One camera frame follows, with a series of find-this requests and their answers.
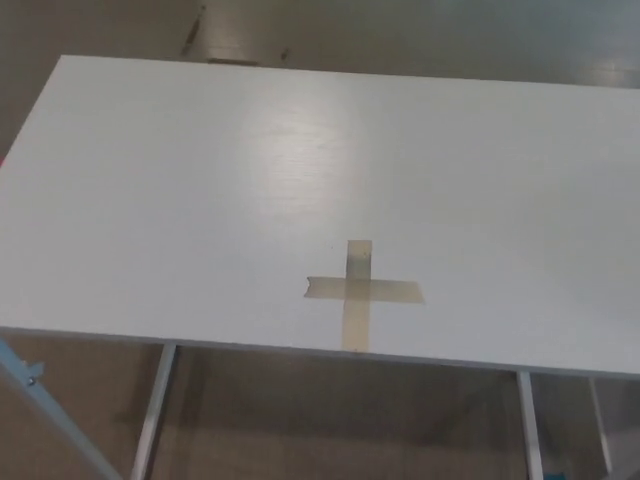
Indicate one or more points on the long beige tape strip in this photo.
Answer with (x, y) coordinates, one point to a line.
(356, 322)

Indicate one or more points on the teal floor tape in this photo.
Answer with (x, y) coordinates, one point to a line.
(555, 474)

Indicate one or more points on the blue-grey metal frame bar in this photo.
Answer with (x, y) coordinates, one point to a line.
(50, 415)

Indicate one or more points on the white table leg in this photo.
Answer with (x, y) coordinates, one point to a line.
(601, 425)
(530, 425)
(152, 415)

